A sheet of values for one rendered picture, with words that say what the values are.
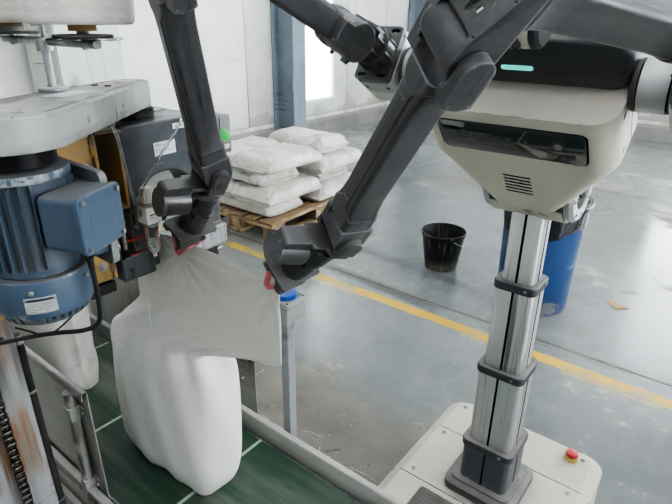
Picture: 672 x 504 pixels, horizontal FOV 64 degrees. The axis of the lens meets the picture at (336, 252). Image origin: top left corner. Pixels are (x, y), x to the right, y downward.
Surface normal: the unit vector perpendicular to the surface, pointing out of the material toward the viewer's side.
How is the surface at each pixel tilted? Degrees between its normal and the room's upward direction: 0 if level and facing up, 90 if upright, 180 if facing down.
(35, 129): 90
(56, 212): 90
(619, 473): 0
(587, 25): 133
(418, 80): 88
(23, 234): 90
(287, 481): 0
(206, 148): 99
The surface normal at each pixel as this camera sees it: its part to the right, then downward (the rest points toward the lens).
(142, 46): 0.78, 0.25
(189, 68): 0.54, 0.64
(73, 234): -0.25, 0.39
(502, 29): 0.30, 0.87
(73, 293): 0.90, 0.20
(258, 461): 0.01, -0.91
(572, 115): -0.39, -0.51
